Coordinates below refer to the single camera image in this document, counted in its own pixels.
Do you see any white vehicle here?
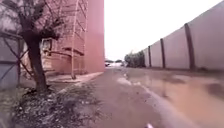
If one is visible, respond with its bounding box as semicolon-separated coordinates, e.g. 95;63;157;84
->
104;60;114;68

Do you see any brown dirt road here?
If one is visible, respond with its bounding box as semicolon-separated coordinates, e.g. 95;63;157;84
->
71;66;224;128

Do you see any concrete slab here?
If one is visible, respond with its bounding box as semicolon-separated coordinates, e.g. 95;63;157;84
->
46;71;104;84

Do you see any red brick building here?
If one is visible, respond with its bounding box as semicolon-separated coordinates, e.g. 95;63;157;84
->
39;0;106;75

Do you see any wooden pole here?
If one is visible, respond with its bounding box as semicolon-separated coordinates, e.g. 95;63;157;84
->
70;0;81;80

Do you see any verge with leaf litter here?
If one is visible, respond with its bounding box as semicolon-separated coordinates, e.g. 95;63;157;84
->
0;81;103;128

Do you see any bare dark tree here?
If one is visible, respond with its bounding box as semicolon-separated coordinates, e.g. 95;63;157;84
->
0;0;68;94

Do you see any muddy puddle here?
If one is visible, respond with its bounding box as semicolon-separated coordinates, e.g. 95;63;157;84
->
117;73;224;128

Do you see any grey metal gate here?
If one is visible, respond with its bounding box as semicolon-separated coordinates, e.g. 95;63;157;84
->
0;30;25;90

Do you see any long pink wall with pillars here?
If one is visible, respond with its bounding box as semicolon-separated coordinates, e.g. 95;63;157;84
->
142;1;224;72

